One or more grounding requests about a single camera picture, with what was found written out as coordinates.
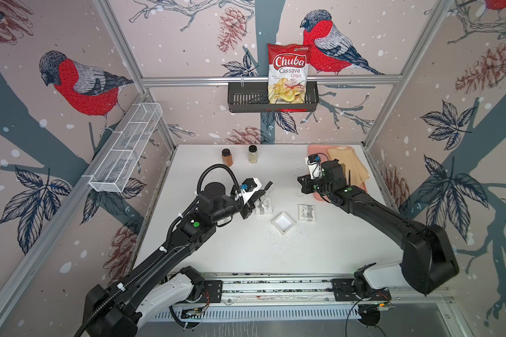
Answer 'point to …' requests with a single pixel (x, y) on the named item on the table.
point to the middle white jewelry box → (266, 204)
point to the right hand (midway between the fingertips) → (297, 177)
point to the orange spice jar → (227, 157)
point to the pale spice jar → (253, 154)
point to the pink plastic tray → (322, 151)
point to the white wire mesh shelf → (125, 147)
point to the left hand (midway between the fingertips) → (265, 188)
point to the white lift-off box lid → (306, 212)
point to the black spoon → (349, 177)
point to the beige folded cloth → (346, 155)
